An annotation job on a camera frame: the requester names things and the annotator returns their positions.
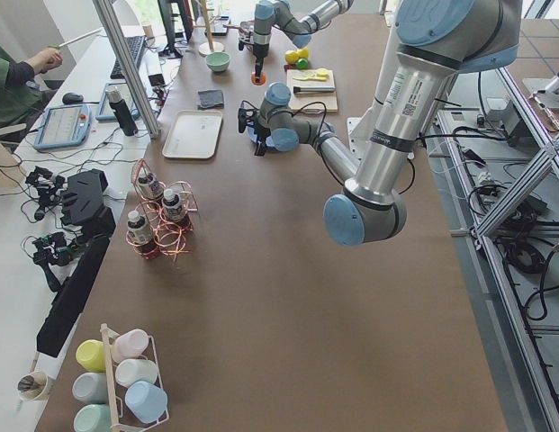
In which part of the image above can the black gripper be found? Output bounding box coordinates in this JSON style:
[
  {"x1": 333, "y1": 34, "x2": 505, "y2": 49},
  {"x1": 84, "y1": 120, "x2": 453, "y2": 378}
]
[
  {"x1": 238, "y1": 30, "x2": 269, "y2": 79},
  {"x1": 238, "y1": 101, "x2": 269, "y2": 156}
]

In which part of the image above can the blue plate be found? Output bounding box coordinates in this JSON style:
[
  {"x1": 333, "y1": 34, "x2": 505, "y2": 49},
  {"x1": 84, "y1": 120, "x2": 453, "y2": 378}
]
[{"x1": 246, "y1": 126, "x2": 275, "y2": 149}]

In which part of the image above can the orange fruit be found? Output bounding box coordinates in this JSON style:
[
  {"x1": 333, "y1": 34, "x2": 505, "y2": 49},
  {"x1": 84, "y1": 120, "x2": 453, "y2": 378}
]
[{"x1": 251, "y1": 72, "x2": 266, "y2": 86}]

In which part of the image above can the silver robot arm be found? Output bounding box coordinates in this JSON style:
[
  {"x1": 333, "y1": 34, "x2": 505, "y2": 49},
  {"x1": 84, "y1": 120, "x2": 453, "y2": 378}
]
[
  {"x1": 248, "y1": 0, "x2": 354, "y2": 86},
  {"x1": 238, "y1": 1, "x2": 522, "y2": 246}
]

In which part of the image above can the yellow lemon lower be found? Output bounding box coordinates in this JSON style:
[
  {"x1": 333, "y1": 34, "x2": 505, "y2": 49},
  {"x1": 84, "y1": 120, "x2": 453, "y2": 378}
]
[{"x1": 284, "y1": 50, "x2": 300, "y2": 65}]

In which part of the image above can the yellow lemon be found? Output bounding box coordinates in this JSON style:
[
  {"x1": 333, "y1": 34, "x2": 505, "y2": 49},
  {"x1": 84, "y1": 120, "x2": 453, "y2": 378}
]
[
  {"x1": 297, "y1": 47, "x2": 310, "y2": 59},
  {"x1": 284, "y1": 50, "x2": 300, "y2": 65}
]

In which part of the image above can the pink bowl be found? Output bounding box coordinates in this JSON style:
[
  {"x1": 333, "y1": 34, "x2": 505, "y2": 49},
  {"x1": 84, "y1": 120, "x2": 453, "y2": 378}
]
[{"x1": 239, "y1": 20, "x2": 254, "y2": 46}]

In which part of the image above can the mint green bowl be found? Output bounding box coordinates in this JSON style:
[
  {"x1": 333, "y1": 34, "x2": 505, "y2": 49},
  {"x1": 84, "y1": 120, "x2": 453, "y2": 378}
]
[{"x1": 205, "y1": 52, "x2": 230, "y2": 73}]

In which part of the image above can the green lime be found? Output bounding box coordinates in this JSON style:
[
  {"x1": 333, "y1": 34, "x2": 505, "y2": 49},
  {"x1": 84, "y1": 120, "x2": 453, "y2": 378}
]
[{"x1": 294, "y1": 58, "x2": 309, "y2": 70}]

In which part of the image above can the yellow lemon upper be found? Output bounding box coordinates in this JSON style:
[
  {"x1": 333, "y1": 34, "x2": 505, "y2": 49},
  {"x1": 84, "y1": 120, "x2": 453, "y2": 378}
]
[{"x1": 297, "y1": 47, "x2": 310, "y2": 59}]

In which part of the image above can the wooden glass holder stand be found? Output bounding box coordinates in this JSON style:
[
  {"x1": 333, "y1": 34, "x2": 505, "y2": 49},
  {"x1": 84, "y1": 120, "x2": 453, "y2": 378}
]
[{"x1": 194, "y1": 0, "x2": 225, "y2": 58}]

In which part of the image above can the yellow plastic knife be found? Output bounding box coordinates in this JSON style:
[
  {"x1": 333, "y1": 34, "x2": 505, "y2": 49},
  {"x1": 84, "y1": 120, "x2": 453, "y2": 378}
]
[{"x1": 293, "y1": 74, "x2": 329, "y2": 82}]

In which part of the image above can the grey folded cloth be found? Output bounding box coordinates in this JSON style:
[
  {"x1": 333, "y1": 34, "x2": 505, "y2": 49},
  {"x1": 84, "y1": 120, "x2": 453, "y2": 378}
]
[{"x1": 197, "y1": 89, "x2": 224, "y2": 110}]

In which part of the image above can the cream rabbit tray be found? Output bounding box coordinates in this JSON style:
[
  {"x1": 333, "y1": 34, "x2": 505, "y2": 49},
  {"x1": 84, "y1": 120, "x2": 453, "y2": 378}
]
[{"x1": 162, "y1": 110, "x2": 223, "y2": 160}]

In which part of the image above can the wooden cutting board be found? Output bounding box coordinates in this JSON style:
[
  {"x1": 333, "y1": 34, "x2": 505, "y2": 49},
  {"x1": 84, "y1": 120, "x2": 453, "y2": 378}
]
[{"x1": 286, "y1": 68, "x2": 338, "y2": 113}]

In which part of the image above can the dark drink bottle lower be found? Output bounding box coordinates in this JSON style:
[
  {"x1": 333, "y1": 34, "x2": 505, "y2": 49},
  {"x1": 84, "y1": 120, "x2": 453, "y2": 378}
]
[{"x1": 162, "y1": 188, "x2": 188, "y2": 227}]

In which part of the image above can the dark drink bottle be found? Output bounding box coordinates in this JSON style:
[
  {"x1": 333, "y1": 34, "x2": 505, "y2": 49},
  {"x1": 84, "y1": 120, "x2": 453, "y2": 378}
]
[
  {"x1": 162, "y1": 188, "x2": 188, "y2": 227},
  {"x1": 127, "y1": 210, "x2": 159, "y2": 259},
  {"x1": 137, "y1": 170, "x2": 163, "y2": 203}
]

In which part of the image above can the dark drink bottle upper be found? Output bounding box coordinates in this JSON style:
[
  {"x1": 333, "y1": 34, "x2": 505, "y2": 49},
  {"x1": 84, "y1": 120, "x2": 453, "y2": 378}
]
[{"x1": 137, "y1": 170, "x2": 163, "y2": 203}]

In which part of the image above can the black keyboard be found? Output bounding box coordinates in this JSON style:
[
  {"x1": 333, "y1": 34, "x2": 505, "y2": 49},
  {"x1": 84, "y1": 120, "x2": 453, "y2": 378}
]
[{"x1": 108, "y1": 34, "x2": 148, "y2": 81}]

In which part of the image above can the black thermos bottle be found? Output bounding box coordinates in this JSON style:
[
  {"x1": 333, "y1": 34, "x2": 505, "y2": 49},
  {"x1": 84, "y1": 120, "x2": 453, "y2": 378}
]
[{"x1": 105, "y1": 87, "x2": 138, "y2": 137}]

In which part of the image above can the dark drink bottle right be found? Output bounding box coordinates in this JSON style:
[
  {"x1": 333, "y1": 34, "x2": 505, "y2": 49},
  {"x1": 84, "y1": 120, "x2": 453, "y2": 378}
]
[{"x1": 127, "y1": 210, "x2": 159, "y2": 259}]

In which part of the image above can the blue teach pendant far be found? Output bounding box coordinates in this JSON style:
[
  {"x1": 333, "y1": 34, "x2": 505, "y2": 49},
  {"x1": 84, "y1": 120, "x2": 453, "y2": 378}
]
[{"x1": 95, "y1": 81, "x2": 140, "y2": 122}]

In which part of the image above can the blue teach pendant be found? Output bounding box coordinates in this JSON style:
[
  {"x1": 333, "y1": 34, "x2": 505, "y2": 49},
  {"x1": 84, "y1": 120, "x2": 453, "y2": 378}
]
[
  {"x1": 95, "y1": 81, "x2": 140, "y2": 122},
  {"x1": 33, "y1": 103, "x2": 91, "y2": 150}
]

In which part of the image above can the black computer mouse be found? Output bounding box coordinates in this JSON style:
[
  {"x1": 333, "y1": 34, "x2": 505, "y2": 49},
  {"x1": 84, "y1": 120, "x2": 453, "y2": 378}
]
[{"x1": 61, "y1": 92, "x2": 84, "y2": 105}]

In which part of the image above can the blue teach pendant near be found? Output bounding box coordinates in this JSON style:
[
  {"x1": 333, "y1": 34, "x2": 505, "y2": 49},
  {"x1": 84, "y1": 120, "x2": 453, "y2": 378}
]
[{"x1": 33, "y1": 103, "x2": 91, "y2": 150}]

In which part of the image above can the pink plastic cup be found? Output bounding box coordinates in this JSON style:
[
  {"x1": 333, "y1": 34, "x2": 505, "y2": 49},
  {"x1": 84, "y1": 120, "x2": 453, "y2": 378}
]
[{"x1": 111, "y1": 328, "x2": 149, "y2": 363}]

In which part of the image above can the person in green shirt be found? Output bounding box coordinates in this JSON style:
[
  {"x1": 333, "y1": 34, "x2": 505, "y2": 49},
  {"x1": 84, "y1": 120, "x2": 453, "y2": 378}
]
[{"x1": 0, "y1": 45, "x2": 62, "y2": 130}]

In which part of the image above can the white plastic cup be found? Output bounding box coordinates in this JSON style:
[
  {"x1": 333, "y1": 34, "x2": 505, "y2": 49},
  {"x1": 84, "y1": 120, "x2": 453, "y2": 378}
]
[{"x1": 115, "y1": 359, "x2": 158, "y2": 388}]

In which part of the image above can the yellow plastic cup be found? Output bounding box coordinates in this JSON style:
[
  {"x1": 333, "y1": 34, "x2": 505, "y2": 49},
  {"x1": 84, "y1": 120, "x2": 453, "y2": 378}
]
[{"x1": 76, "y1": 339, "x2": 105, "y2": 373}]

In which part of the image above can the blue plastic cup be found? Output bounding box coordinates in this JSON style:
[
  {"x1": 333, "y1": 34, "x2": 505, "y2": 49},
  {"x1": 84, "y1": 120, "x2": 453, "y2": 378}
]
[{"x1": 125, "y1": 381, "x2": 167, "y2": 424}]

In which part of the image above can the grey plastic cup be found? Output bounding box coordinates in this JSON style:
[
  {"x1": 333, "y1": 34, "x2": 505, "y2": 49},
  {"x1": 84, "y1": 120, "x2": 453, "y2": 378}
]
[{"x1": 72, "y1": 372, "x2": 108, "y2": 404}]

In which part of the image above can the pale green plastic cup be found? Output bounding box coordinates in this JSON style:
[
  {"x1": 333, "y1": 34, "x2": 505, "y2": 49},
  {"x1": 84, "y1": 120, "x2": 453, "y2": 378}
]
[{"x1": 73, "y1": 404, "x2": 111, "y2": 432}]

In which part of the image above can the copper wire bottle rack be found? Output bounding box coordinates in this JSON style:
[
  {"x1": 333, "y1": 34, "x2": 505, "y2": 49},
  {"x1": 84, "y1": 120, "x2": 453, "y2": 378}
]
[{"x1": 125, "y1": 159, "x2": 198, "y2": 260}]

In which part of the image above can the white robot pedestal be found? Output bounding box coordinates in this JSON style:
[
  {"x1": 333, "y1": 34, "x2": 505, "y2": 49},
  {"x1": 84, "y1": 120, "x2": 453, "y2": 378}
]
[{"x1": 346, "y1": 44, "x2": 416, "y2": 161}]

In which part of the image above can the aluminium frame post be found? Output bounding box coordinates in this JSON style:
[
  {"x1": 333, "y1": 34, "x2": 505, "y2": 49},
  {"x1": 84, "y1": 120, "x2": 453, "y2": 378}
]
[{"x1": 93, "y1": 0, "x2": 160, "y2": 139}]

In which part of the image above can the white wire cup rack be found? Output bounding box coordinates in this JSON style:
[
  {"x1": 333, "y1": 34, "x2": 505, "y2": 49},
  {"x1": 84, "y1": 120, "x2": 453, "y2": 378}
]
[{"x1": 100, "y1": 323, "x2": 170, "y2": 431}]

